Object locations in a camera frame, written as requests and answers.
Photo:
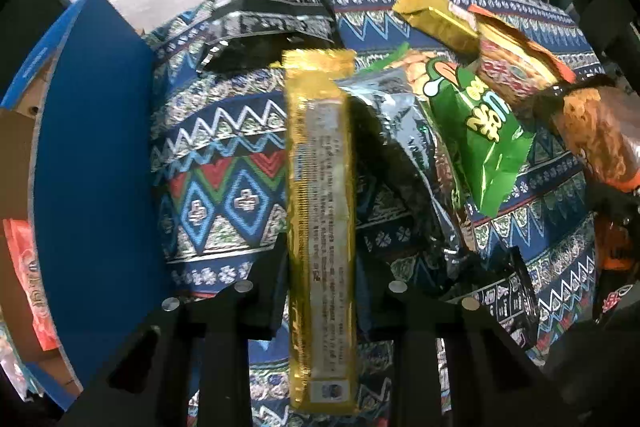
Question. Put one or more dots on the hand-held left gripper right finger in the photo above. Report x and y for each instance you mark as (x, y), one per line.
(380, 312)

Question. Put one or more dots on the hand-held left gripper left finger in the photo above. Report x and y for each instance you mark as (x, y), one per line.
(270, 297)

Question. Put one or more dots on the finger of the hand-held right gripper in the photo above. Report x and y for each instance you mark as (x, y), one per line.
(612, 203)

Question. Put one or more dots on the brown snack bag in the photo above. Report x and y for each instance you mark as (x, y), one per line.
(595, 132)

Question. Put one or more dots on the long gold snack packet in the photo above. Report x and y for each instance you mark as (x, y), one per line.
(320, 207)

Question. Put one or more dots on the green snack bag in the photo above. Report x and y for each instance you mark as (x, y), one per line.
(480, 132)

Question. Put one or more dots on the blue cardboard box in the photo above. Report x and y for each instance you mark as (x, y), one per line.
(100, 157)

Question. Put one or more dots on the patterned blue tablecloth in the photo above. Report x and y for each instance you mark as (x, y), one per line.
(225, 187)

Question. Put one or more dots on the small black printed packet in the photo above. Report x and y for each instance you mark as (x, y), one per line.
(510, 302)

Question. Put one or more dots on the silver black snack bag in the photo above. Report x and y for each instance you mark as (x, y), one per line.
(405, 142)

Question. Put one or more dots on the orange red snack bag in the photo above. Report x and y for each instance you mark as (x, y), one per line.
(510, 62)

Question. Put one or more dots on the red orange snack packet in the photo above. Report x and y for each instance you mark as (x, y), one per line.
(30, 287)

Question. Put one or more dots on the short gold snack packet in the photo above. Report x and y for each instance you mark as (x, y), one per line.
(440, 22)

